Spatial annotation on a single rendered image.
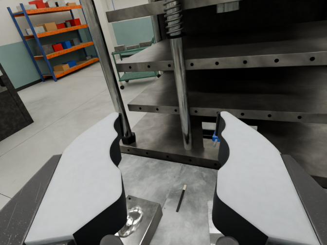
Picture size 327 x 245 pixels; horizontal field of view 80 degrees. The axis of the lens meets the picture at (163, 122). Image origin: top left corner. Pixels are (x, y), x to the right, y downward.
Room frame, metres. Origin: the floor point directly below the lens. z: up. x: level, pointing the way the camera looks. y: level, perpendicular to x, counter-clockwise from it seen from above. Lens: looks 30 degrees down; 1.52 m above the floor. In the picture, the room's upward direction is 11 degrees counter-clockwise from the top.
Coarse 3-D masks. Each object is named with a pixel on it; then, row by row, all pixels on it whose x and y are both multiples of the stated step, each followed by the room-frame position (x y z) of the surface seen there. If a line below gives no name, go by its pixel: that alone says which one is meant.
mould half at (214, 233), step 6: (210, 204) 0.43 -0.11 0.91; (210, 210) 0.41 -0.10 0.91; (210, 216) 0.39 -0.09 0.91; (210, 222) 0.37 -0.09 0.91; (210, 228) 0.35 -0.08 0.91; (216, 228) 0.35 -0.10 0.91; (210, 234) 0.34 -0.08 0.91; (216, 234) 0.33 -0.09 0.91; (222, 234) 0.33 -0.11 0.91; (210, 240) 0.33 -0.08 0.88; (216, 240) 0.33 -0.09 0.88
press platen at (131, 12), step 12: (180, 0) 0.96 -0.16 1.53; (192, 0) 0.93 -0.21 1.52; (204, 0) 0.91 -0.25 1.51; (216, 0) 0.89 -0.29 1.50; (228, 0) 0.87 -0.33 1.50; (108, 12) 1.14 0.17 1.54; (120, 12) 1.11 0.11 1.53; (132, 12) 1.08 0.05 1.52; (144, 12) 1.05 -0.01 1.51; (156, 12) 1.02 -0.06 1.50
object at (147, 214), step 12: (132, 204) 0.52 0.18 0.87; (144, 204) 0.51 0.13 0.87; (156, 204) 0.50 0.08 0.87; (132, 216) 0.49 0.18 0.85; (144, 216) 0.46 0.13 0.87; (156, 216) 0.47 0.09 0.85; (132, 228) 0.44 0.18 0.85; (144, 228) 0.41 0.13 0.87; (156, 228) 0.45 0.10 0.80; (132, 240) 0.38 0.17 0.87; (144, 240) 0.38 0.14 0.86
